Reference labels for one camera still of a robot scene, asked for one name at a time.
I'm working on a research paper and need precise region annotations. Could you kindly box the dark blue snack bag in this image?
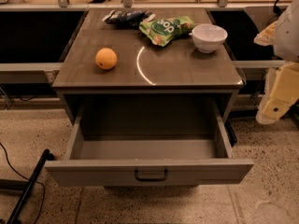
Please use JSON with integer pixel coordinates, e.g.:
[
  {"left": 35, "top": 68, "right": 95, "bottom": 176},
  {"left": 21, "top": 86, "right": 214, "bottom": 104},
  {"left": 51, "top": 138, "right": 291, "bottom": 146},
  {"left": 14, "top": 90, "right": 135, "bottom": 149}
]
[{"left": 102, "top": 9, "right": 155, "bottom": 26}]

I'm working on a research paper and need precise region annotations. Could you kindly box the white ceramic bowl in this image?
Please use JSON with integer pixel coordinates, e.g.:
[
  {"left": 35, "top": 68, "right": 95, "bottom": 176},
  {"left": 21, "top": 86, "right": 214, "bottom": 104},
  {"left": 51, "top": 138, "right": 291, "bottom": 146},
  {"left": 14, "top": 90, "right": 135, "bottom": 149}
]
[{"left": 191, "top": 23, "right": 228, "bottom": 53}]

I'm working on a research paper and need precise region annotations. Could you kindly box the green snack bag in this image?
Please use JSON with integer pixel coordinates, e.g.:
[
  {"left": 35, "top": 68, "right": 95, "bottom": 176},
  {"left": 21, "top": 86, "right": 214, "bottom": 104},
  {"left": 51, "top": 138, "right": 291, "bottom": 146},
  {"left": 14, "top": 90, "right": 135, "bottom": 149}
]
[{"left": 139, "top": 16, "right": 195, "bottom": 47}]

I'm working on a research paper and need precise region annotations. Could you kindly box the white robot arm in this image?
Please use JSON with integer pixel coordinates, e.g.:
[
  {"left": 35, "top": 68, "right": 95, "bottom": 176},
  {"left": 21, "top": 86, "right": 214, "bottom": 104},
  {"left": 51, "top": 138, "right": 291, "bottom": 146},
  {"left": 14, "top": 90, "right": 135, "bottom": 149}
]
[{"left": 254, "top": 0, "right": 299, "bottom": 124}]

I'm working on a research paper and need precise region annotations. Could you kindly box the black drawer handle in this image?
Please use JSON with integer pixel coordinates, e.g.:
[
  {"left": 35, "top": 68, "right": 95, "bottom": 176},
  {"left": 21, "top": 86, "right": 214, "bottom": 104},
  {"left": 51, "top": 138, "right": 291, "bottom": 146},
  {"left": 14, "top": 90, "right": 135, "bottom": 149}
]
[{"left": 135, "top": 170, "right": 168, "bottom": 182}]

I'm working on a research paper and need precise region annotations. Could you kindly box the grey wooden drawer cabinet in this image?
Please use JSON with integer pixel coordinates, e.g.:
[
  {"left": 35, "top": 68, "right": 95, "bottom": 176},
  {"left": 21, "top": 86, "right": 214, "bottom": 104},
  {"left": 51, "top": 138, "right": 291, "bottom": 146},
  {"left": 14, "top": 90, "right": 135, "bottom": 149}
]
[{"left": 53, "top": 8, "right": 243, "bottom": 118}]

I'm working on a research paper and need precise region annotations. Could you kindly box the orange fruit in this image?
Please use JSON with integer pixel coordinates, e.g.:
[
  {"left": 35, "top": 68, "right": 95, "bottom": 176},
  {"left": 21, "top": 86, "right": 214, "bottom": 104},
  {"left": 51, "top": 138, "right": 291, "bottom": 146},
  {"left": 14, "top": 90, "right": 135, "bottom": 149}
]
[{"left": 95, "top": 48, "right": 118, "bottom": 70}]

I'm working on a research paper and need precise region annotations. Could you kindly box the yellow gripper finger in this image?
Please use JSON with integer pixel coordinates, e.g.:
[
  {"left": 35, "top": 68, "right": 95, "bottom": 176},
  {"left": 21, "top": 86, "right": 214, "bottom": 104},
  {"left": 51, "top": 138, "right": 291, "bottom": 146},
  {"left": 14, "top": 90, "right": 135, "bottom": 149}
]
[
  {"left": 253, "top": 21, "right": 277, "bottom": 46},
  {"left": 256, "top": 62, "right": 299, "bottom": 125}
]

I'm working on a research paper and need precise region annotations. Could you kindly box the open grey top drawer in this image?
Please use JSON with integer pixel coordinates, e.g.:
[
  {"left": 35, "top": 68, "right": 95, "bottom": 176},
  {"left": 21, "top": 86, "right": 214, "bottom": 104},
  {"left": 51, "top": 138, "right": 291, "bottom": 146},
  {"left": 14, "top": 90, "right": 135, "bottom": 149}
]
[{"left": 46, "top": 95, "right": 254, "bottom": 186}]

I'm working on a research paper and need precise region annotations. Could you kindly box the black floor cable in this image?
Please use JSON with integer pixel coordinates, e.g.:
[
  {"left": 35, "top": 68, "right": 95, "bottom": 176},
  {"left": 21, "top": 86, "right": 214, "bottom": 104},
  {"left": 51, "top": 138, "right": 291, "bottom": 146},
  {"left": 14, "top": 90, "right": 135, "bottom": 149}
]
[{"left": 0, "top": 142, "right": 47, "bottom": 224}]

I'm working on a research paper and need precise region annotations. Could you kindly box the black stand leg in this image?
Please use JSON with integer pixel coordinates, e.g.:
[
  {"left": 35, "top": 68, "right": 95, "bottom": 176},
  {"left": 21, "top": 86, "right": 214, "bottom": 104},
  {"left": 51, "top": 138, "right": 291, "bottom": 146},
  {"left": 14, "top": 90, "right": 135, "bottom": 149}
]
[{"left": 7, "top": 149, "right": 54, "bottom": 224}]

